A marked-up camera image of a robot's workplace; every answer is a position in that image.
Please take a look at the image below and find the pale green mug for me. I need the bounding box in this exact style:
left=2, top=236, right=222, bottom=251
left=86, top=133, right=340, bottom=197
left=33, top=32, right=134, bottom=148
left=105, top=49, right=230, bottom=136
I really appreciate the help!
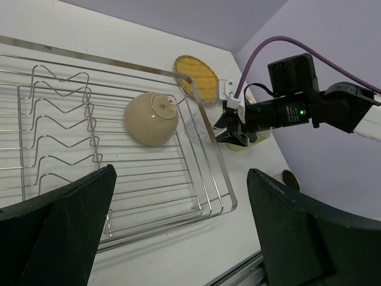
left=226, top=130, right=272, bottom=152

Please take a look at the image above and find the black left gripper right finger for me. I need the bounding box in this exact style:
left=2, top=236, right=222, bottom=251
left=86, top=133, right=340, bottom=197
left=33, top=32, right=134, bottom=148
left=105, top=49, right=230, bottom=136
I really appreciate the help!
left=246, top=169, right=380, bottom=285

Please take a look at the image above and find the beige ceramic bowl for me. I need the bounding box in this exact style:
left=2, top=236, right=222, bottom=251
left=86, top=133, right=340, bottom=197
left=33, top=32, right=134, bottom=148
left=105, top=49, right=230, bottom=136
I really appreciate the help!
left=124, top=92, right=179, bottom=147

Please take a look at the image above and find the yellow woven-pattern plate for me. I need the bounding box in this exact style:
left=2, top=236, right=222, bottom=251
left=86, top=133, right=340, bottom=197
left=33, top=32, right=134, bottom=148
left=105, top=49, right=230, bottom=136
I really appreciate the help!
left=174, top=55, right=218, bottom=106

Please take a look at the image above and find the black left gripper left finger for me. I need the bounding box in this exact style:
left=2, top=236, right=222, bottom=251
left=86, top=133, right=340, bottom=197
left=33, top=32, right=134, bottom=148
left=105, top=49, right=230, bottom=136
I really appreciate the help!
left=1, top=164, right=117, bottom=285

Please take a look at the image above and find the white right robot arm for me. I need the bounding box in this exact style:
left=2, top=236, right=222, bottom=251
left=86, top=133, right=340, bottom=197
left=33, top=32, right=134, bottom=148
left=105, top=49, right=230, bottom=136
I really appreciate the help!
left=214, top=53, right=380, bottom=147

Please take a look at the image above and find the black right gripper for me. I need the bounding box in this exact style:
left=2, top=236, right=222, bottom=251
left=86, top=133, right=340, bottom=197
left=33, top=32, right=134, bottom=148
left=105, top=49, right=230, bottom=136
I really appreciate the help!
left=214, top=102, right=280, bottom=146

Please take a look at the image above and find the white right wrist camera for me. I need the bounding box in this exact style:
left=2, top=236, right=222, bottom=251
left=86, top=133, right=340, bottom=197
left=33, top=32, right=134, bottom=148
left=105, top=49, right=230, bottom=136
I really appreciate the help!
left=215, top=79, right=245, bottom=110

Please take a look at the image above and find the metal tin cup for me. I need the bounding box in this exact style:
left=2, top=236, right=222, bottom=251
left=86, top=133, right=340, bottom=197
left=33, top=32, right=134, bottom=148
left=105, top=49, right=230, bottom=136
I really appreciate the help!
left=273, top=169, right=301, bottom=192

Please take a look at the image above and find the wire dish rack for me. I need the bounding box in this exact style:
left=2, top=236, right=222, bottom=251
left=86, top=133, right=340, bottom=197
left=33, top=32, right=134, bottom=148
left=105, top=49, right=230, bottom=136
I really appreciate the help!
left=1, top=36, right=238, bottom=252

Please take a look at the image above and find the aluminium front rail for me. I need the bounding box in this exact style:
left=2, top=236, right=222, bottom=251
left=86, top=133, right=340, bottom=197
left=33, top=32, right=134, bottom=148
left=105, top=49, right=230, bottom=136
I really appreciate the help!
left=206, top=251, right=267, bottom=286

